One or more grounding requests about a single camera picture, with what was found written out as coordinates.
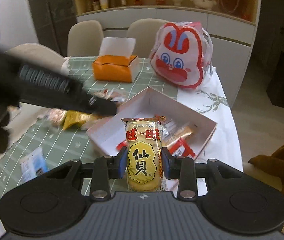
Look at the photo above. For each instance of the orange tissue box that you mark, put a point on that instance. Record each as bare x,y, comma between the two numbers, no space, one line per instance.
116,68

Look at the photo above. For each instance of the gold foil snack packet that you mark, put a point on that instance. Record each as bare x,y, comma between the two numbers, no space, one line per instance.
79,119

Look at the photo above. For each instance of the green grid tablecloth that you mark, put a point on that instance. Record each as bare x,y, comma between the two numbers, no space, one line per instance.
60,135

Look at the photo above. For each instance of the small brown snack packet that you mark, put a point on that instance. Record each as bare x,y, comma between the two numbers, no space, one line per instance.
117,95

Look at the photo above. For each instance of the large cream snack bag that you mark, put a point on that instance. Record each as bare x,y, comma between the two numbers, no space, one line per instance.
21,119

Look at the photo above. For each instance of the yellow senbei cracker packet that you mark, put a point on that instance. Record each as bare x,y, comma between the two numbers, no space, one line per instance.
145,174

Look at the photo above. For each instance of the blue wafer snack pack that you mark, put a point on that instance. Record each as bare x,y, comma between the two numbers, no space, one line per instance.
33,165

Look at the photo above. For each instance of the rabbit face snack bag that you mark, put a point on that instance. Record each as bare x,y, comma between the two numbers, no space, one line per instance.
182,54

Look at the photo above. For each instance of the pink cardboard box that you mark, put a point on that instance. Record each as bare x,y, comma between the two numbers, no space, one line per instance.
144,107

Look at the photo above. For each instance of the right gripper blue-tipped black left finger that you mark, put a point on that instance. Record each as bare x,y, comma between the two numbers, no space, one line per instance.
104,169

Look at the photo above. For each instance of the round rice cracker packet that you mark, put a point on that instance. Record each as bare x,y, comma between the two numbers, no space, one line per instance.
55,117

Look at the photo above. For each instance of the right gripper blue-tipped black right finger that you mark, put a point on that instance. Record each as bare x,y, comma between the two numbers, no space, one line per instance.
182,169

